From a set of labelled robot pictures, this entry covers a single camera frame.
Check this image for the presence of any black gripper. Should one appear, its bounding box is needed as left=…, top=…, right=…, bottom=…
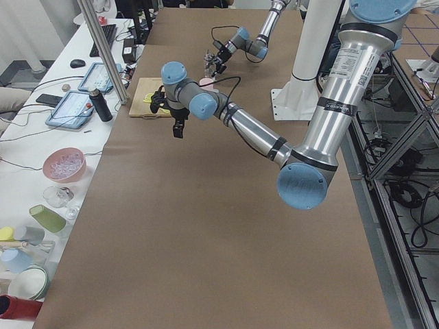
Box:
left=150, top=85, right=171, bottom=113
left=204, top=47, right=232, bottom=77

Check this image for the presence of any glass sauce bottle steel cap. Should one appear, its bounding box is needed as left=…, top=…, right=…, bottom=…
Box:
left=203, top=50, right=216, bottom=78

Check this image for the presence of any pink plastic cup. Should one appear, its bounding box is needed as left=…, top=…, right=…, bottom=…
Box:
left=199, top=77, right=215, bottom=91

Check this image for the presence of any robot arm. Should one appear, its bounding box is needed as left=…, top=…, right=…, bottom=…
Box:
left=204, top=0, right=291, bottom=78
left=150, top=1, right=415, bottom=210

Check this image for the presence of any green plastic cup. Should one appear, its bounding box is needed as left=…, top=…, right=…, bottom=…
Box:
left=29, top=204, right=67, bottom=233

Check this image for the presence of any grey plastic cup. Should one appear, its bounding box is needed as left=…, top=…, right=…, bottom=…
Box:
left=14, top=226, right=45, bottom=245

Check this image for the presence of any yellow plastic cup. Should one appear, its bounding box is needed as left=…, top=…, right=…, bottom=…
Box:
left=0, top=226, right=14, bottom=242

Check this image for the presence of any light blue plastic cup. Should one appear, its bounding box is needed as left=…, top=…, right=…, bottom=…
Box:
left=1, top=248, right=34, bottom=273

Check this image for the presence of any lemon slice far right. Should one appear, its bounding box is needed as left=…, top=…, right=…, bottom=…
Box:
left=143, top=93, right=154, bottom=103

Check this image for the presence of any bamboo cutting board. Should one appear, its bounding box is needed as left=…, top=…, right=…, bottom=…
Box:
left=128, top=77, right=171, bottom=119

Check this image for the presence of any black power adapter box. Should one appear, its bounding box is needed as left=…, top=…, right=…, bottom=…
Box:
left=122, top=38, right=137, bottom=64

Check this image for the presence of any black water bottle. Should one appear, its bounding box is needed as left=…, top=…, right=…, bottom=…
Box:
left=88, top=87, right=112, bottom=122

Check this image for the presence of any far blue teach pendant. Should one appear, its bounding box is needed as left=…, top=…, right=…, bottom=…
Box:
left=78, top=62, right=112, bottom=93

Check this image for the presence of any blue teach pendant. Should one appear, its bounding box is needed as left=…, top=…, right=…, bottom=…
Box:
left=78, top=62, right=112, bottom=93
left=45, top=90, right=94, bottom=130

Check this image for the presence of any black keyboard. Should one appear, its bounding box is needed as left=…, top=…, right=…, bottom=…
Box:
left=89, top=24, right=118, bottom=58

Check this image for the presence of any near blue teach pendant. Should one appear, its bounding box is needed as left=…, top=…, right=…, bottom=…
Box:
left=45, top=90, right=94, bottom=130

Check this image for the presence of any black computer mouse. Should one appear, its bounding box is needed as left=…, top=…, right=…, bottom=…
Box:
left=69, top=59, right=86, bottom=69

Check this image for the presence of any black smartphone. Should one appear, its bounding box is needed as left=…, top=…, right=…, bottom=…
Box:
left=36, top=93, right=62, bottom=108

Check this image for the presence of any pink bowl with ice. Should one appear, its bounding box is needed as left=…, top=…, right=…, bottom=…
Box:
left=43, top=147, right=86, bottom=183

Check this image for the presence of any clear wine glass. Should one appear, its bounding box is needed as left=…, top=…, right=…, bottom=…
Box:
left=43, top=186, right=80, bottom=221

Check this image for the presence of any white green-rimmed bowl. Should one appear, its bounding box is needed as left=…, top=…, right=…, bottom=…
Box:
left=8, top=266, right=50, bottom=300

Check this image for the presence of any red cylinder container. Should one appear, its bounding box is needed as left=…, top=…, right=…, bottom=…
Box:
left=1, top=295, right=43, bottom=321

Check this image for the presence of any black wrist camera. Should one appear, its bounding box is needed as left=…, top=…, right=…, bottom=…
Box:
left=172, top=119, right=186, bottom=139

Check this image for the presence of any aluminium frame post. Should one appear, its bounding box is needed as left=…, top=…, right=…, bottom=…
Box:
left=78, top=0, right=128, bottom=105

